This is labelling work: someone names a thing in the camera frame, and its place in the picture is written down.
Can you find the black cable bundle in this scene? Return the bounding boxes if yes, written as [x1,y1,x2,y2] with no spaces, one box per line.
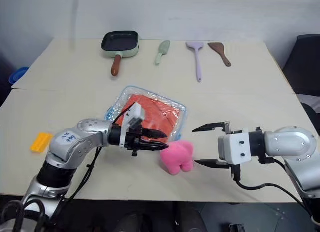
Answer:
[0,199,47,232]

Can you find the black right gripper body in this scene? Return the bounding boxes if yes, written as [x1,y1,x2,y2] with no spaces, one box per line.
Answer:
[216,121,243,182]

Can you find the blue plastic container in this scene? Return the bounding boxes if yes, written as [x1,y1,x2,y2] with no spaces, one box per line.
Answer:
[8,66,30,86]

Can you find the black chair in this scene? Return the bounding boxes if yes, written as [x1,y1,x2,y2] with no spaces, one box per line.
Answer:
[282,33,320,135]

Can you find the green rice scoop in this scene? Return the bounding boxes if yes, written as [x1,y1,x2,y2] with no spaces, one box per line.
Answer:
[154,39,172,66]

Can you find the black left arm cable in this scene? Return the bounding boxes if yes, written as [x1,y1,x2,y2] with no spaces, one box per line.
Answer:
[59,146,103,205]

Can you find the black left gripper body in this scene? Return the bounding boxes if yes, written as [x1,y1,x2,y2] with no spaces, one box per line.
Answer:
[125,121,145,157]

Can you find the clear plastic pouch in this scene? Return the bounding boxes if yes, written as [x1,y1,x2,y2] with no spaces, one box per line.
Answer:
[103,85,188,143]

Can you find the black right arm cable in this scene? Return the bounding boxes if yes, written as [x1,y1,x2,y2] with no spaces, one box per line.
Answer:
[233,158,316,219]

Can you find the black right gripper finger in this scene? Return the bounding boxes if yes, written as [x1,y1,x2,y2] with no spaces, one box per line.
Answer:
[194,158,231,170]
[191,121,226,133]

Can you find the purple silicone spatula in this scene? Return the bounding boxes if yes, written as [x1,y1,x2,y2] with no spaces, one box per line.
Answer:
[185,41,205,83]

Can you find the brown wooden spatula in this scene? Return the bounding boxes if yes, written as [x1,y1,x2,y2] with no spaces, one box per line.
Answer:
[207,42,232,68]

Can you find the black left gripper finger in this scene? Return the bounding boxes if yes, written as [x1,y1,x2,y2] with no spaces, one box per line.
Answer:
[142,128,168,140]
[139,141,171,152]

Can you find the green square frying pan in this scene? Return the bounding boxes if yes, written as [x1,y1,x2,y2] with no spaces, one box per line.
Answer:
[101,30,140,77]

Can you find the yellow plastic block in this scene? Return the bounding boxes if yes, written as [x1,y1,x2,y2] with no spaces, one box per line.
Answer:
[29,132,54,153]

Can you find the orange cloth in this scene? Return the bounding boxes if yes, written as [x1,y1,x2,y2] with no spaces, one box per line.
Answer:
[116,93,181,144]

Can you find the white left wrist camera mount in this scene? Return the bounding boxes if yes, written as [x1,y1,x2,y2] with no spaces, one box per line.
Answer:
[119,102,146,150]

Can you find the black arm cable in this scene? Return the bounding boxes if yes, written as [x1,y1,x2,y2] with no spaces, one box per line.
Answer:
[59,146,103,205]
[233,158,316,219]

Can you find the pink plush toy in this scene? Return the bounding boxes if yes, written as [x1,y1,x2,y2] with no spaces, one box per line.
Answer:
[159,139,195,176]

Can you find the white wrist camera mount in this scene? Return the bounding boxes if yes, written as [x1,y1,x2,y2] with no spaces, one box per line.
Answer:
[119,102,146,150]
[217,128,251,166]

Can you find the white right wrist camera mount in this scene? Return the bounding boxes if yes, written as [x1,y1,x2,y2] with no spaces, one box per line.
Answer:
[217,128,251,166]

